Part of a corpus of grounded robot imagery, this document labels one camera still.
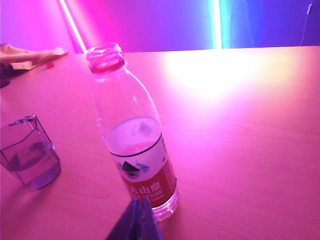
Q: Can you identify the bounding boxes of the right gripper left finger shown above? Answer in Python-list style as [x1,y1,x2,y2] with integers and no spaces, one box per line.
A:
[104,196,140,240]

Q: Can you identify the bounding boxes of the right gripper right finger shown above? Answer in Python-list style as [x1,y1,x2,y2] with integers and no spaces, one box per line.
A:
[138,198,165,240]

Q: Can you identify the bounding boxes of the clear red-label water bottle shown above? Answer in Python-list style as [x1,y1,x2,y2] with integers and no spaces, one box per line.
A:
[85,42,180,222]

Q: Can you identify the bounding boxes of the clear faceted glass mug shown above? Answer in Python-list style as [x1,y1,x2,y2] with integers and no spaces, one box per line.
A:
[0,114,62,190]

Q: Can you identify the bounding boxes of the tan crumpled paper sheet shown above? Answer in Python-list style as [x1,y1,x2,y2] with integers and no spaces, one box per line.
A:
[0,43,70,71]

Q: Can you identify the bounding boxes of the diagonal wall light tube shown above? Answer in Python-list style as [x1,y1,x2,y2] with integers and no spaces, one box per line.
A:
[58,0,87,54]

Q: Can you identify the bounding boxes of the vertical wall light tube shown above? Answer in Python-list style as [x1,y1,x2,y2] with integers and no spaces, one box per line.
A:
[211,0,224,50]

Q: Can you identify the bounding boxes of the thin hanging wall cable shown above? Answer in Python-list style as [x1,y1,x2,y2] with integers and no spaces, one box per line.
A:
[298,3,312,47]

